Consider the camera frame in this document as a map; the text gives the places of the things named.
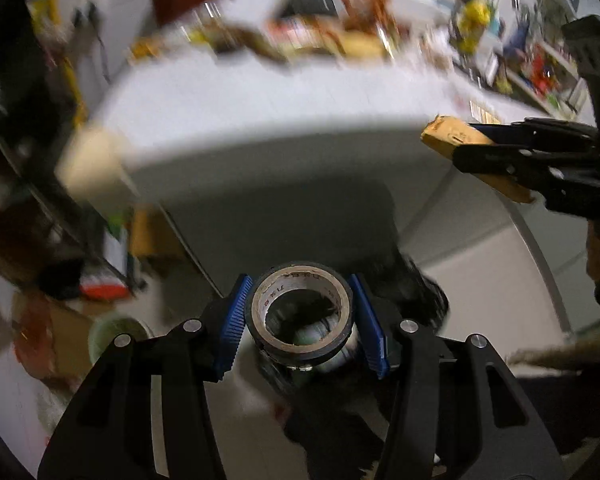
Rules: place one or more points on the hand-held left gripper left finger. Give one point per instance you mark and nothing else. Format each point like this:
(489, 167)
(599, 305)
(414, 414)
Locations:
(232, 325)

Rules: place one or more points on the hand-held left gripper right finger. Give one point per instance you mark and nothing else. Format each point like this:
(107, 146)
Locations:
(370, 330)

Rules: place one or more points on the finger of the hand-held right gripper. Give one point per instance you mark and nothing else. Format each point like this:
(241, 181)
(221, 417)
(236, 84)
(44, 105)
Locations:
(530, 167)
(540, 133)

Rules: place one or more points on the black tape roll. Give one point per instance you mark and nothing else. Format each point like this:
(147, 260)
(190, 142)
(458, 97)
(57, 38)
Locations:
(255, 317)

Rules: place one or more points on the brown cardboard piece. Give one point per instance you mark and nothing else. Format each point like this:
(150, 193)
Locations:
(447, 135)

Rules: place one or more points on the white shelf with colourful items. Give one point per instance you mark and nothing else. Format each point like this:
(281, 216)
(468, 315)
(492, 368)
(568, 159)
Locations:
(545, 70)

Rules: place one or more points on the pale green bowl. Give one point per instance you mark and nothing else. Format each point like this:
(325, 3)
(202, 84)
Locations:
(105, 335)

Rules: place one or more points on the yellow toy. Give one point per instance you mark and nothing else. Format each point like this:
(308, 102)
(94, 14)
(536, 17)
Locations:
(472, 17)

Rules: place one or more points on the beige box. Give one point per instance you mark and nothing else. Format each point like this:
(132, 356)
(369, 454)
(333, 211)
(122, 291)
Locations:
(95, 170)

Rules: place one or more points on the dark metal rack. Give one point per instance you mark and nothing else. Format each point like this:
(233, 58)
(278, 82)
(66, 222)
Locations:
(35, 200)

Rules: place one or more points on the pile of snack wrappers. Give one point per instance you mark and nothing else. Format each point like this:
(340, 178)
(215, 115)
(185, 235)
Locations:
(280, 35)

